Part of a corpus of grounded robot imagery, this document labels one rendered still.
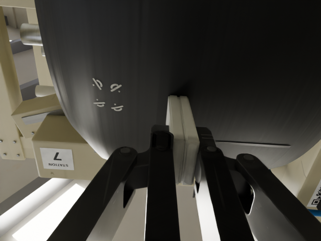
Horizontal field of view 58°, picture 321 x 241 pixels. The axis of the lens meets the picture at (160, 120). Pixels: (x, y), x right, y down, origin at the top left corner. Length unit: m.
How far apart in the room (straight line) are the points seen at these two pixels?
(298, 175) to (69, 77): 0.48
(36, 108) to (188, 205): 4.24
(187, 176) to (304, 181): 0.45
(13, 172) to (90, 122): 5.59
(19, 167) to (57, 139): 5.05
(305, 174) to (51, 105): 0.73
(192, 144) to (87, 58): 0.10
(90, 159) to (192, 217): 4.09
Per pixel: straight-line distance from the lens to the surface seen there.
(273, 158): 0.31
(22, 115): 1.03
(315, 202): 0.65
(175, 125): 0.17
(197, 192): 0.16
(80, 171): 0.92
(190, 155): 0.16
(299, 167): 0.61
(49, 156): 0.91
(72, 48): 0.22
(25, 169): 5.83
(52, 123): 0.94
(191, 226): 4.78
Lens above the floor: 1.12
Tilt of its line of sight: 33 degrees up
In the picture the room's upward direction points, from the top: 175 degrees counter-clockwise
